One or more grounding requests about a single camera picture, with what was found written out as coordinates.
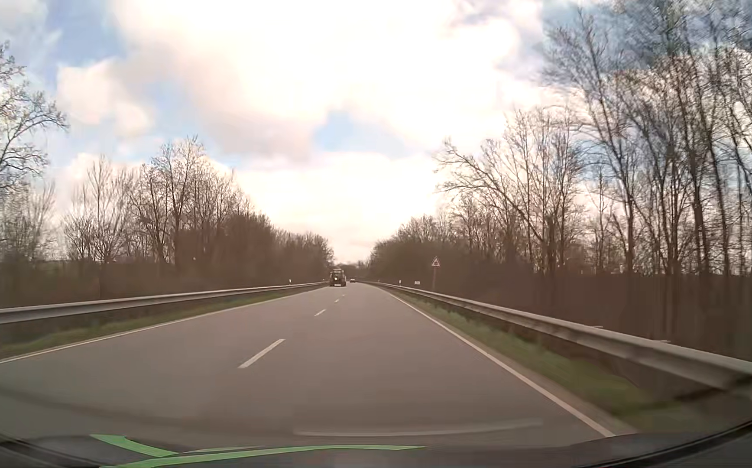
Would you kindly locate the dark vehicle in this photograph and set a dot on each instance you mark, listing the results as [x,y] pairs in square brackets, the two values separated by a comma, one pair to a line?
[338,278]

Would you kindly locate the triangular road sign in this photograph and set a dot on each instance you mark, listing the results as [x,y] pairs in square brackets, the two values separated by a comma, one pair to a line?
[436,263]

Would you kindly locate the grey asphalt road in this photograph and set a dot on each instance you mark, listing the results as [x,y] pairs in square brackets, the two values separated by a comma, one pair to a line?
[363,364]

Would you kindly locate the row of bare trees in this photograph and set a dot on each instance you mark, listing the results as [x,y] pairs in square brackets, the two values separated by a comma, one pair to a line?
[642,214]
[174,221]

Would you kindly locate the car's own bonnet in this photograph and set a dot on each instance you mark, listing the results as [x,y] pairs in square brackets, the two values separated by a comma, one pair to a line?
[376,455]

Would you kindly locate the grass verge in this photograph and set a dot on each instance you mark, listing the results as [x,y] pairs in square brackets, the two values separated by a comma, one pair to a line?
[122,324]
[564,370]

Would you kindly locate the grey metal guard rail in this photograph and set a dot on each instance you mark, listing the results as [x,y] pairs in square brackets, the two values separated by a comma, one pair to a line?
[610,342]
[90,305]

